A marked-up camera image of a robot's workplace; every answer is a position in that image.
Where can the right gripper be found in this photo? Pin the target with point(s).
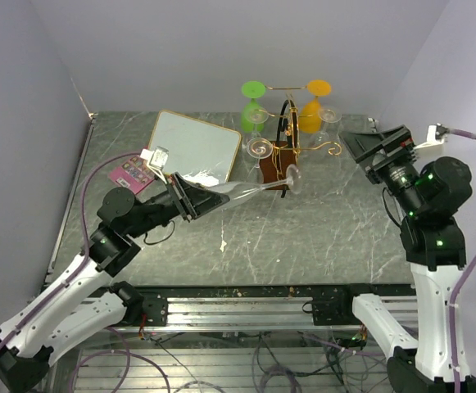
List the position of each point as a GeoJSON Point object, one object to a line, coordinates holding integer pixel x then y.
{"type": "Point", "coordinates": [398, 144]}

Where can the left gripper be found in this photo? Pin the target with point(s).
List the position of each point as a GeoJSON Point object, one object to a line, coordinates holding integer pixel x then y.
{"type": "Point", "coordinates": [195, 201]}

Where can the clear wine glass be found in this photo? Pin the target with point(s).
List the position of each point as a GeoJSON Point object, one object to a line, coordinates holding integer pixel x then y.
{"type": "Point", "coordinates": [257, 117]}
{"type": "Point", "coordinates": [328, 115]}
{"type": "Point", "coordinates": [241, 192]}
{"type": "Point", "coordinates": [259, 149]}

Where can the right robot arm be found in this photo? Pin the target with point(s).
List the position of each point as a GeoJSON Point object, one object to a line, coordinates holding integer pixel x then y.
{"type": "Point", "coordinates": [435, 360]}

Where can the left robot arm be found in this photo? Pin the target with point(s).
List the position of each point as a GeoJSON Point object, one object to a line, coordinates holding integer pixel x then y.
{"type": "Point", "coordinates": [84, 299]}

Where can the orange wine glass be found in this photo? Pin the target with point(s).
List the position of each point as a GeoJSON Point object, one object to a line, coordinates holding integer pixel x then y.
{"type": "Point", "coordinates": [309, 120]}

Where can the green wine glass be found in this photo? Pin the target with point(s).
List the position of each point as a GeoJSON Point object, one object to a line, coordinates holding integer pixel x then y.
{"type": "Point", "coordinates": [252, 90]}

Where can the gold framed whiteboard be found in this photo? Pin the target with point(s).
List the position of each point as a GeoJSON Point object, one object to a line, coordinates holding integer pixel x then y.
{"type": "Point", "coordinates": [200, 151]}

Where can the pink card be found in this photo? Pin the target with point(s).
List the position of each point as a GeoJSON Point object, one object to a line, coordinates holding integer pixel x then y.
{"type": "Point", "coordinates": [132, 174]}

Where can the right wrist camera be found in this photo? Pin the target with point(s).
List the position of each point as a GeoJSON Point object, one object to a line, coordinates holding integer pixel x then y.
{"type": "Point", "coordinates": [435, 138]}

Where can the gold wire glass rack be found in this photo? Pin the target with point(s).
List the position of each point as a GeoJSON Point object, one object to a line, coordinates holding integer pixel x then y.
{"type": "Point", "coordinates": [289, 142]}

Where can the aluminium rail frame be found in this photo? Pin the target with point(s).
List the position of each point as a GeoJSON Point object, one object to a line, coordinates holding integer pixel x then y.
{"type": "Point", "coordinates": [278, 307]}

